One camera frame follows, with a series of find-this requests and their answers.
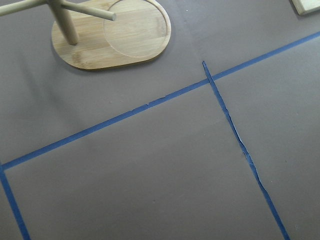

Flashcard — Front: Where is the wooden cup storage rack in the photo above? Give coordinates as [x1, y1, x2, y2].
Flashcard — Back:
[0, 0, 172, 71]

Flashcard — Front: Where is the bamboo cutting board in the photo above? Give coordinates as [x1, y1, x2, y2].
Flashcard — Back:
[291, 0, 320, 16]

